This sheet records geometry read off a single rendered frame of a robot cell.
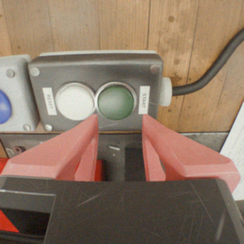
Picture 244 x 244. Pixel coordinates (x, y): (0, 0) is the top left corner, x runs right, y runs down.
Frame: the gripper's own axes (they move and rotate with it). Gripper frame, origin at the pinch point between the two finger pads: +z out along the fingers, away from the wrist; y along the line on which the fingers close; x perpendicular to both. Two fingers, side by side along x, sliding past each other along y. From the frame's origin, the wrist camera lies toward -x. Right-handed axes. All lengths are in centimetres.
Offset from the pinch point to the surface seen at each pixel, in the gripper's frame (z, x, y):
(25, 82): 4.7, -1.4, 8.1
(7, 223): 2.3, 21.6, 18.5
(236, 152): 7.0, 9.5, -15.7
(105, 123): 3.9, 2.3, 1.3
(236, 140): 6.9, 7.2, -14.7
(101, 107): 3.1, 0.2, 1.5
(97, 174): 4.5, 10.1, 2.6
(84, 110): 3.1, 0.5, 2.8
